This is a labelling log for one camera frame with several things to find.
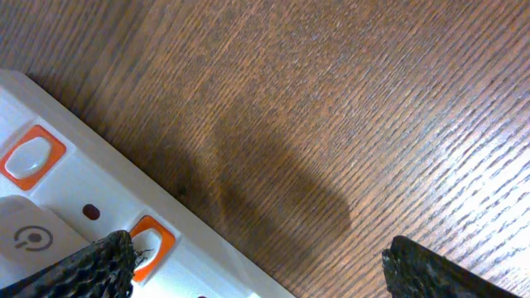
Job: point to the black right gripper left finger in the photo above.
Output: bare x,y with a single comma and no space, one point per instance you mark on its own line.
103,269

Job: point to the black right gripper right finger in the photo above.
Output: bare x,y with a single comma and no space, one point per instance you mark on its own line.
411,270

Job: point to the white USB charger plug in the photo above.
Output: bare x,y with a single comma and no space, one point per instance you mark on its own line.
32,238

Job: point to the white power strip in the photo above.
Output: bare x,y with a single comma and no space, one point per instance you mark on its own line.
53,159

